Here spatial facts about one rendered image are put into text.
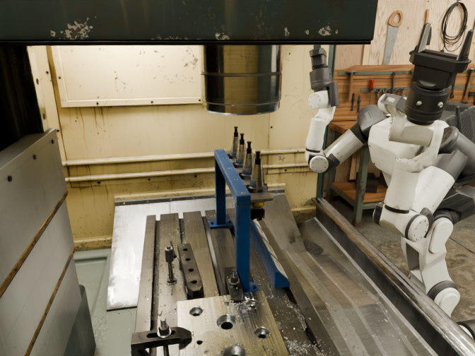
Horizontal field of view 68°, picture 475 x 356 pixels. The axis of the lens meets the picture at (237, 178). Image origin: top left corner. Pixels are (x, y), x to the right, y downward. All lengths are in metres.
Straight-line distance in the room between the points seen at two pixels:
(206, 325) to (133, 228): 0.96
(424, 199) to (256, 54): 0.68
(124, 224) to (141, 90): 0.64
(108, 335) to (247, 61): 1.14
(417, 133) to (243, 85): 0.52
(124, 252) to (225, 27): 1.29
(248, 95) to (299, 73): 1.20
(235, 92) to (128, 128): 1.16
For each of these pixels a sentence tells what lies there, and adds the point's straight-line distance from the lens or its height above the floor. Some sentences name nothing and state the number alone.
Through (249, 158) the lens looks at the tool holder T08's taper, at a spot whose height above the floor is 1.28.
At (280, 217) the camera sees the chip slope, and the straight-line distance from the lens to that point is 1.83.
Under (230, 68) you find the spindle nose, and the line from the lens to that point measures 0.64.
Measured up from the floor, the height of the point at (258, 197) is 1.22.
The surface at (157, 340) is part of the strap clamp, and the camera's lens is 0.86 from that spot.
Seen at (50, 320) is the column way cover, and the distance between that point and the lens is 0.95.
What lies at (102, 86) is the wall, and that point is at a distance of 1.73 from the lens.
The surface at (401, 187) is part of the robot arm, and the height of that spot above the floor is 1.25.
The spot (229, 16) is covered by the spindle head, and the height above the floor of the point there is 1.65.
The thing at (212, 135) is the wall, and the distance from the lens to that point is 1.77.
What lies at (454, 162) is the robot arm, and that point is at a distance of 1.17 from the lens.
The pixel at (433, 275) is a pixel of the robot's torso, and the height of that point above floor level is 0.72.
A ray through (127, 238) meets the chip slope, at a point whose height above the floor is 0.77.
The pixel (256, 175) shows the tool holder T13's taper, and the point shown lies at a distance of 1.00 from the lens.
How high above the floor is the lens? 1.60
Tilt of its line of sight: 20 degrees down
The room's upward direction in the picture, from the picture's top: straight up
